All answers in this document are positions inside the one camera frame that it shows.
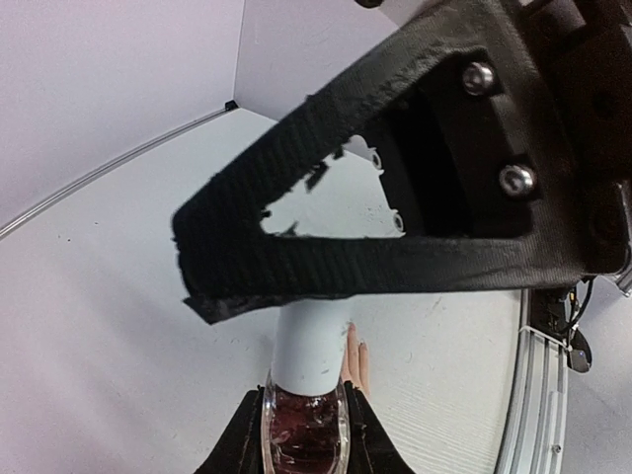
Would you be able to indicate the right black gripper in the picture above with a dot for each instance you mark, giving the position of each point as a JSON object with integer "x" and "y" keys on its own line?
{"x": 582, "y": 51}

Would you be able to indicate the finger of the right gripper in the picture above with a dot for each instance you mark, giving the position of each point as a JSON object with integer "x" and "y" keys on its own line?
{"x": 462, "y": 123}

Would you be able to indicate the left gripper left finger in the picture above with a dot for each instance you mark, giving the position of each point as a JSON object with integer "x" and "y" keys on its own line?
{"x": 238, "y": 450}

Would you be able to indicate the white nail polish cap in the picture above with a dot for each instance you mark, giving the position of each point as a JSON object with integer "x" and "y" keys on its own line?
{"x": 311, "y": 336}

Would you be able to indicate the mannequin hand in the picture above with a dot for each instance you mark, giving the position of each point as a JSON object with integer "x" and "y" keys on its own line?
{"x": 355, "y": 365}

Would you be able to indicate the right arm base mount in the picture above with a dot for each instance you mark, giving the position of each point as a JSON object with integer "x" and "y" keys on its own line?
{"x": 563, "y": 321}

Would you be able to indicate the aluminium front rail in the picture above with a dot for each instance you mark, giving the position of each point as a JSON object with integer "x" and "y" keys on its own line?
{"x": 534, "y": 435}

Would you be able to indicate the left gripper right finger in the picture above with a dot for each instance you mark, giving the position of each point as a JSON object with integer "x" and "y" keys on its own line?
{"x": 371, "y": 449}

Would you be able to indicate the aluminium back rail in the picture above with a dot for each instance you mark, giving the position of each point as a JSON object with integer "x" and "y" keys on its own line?
{"x": 111, "y": 165}

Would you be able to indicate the red nail polish bottle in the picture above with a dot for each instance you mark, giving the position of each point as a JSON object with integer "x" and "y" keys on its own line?
{"x": 305, "y": 434}

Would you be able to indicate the aluminium rail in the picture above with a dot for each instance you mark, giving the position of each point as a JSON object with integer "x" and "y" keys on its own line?
{"x": 534, "y": 435}
{"x": 111, "y": 165}

